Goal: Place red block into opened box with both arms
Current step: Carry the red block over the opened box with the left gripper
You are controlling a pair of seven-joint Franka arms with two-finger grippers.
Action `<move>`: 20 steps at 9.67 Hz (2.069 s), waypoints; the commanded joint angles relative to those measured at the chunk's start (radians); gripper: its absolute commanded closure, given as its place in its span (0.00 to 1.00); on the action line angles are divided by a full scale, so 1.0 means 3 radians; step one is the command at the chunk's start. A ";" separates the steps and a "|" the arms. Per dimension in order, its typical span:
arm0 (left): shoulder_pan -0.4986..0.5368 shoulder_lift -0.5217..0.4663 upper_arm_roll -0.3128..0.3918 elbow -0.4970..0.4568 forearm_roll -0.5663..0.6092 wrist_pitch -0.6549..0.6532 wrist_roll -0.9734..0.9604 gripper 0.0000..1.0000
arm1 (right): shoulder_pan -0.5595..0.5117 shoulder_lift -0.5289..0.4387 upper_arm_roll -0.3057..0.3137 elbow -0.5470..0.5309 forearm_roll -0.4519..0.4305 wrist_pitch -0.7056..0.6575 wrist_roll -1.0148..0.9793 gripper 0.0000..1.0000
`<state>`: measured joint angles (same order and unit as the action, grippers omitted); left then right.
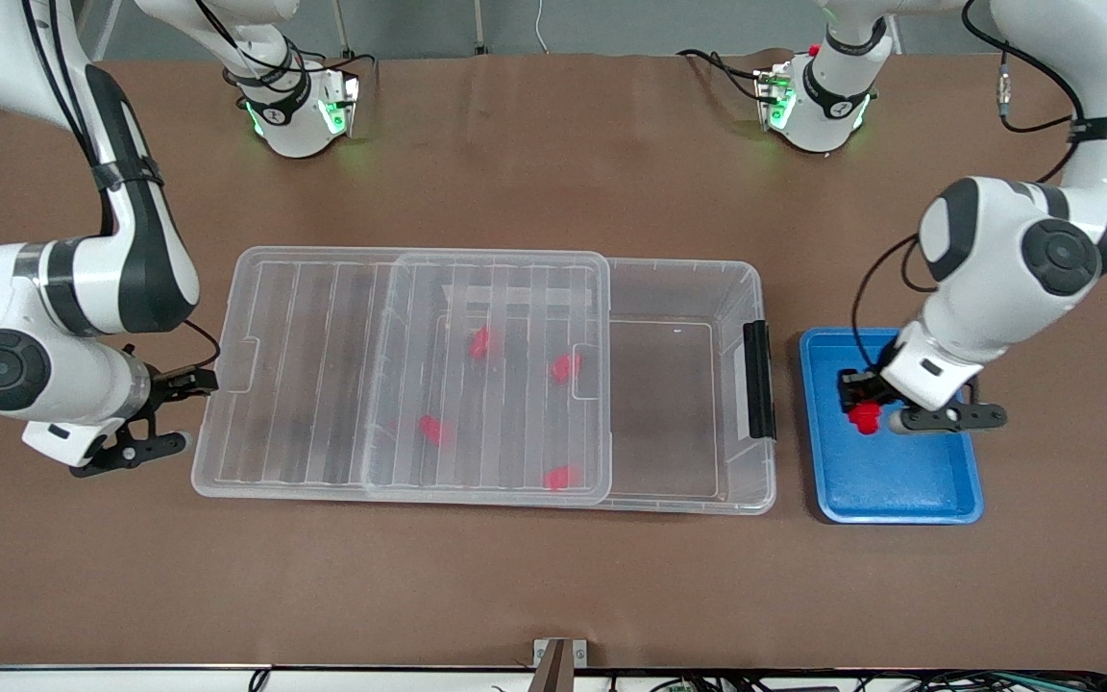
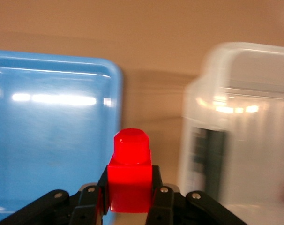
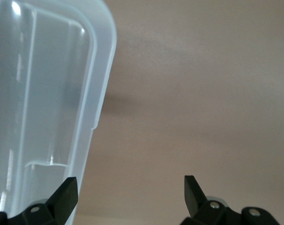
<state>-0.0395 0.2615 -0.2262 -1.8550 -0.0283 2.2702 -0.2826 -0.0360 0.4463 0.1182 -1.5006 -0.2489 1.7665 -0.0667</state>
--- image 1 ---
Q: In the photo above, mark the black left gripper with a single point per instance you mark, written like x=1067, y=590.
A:
x=859, y=386

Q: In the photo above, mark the grey metal post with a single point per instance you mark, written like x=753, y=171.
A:
x=340, y=29
x=479, y=27

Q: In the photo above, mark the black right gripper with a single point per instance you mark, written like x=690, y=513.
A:
x=169, y=385

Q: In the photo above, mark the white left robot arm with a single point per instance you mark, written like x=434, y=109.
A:
x=996, y=288

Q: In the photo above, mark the clear ribbed plastic lid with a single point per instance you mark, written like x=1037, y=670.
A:
x=304, y=384

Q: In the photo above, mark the brown camera post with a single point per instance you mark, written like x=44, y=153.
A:
x=553, y=673

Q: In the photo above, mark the brown table cover sheet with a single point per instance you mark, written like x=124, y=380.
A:
x=515, y=596

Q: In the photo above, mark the red plastic block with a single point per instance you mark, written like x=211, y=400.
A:
x=432, y=430
x=481, y=342
x=566, y=366
x=561, y=478
x=866, y=421

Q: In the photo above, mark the blue plastic tray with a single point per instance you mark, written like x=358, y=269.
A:
x=899, y=481

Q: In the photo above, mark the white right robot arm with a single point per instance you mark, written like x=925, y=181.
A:
x=35, y=288

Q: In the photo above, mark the grey metal bracket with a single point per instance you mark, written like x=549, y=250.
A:
x=580, y=652

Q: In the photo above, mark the clear plastic storage box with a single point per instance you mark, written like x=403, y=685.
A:
x=669, y=404

